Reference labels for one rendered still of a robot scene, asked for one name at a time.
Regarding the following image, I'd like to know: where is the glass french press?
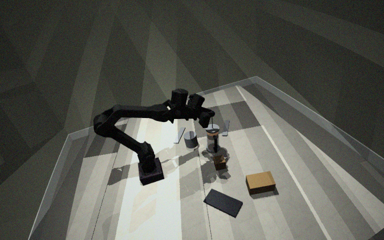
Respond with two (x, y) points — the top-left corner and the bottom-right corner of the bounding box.
(205, 117), (220, 153)

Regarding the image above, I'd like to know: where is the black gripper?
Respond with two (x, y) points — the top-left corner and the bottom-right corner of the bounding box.
(184, 99), (215, 128)

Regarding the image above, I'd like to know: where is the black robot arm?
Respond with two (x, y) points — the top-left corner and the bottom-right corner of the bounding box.
(93, 88), (205, 176)

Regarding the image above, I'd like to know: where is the brown rectangular block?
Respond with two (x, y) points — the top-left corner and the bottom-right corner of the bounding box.
(245, 171), (276, 195)

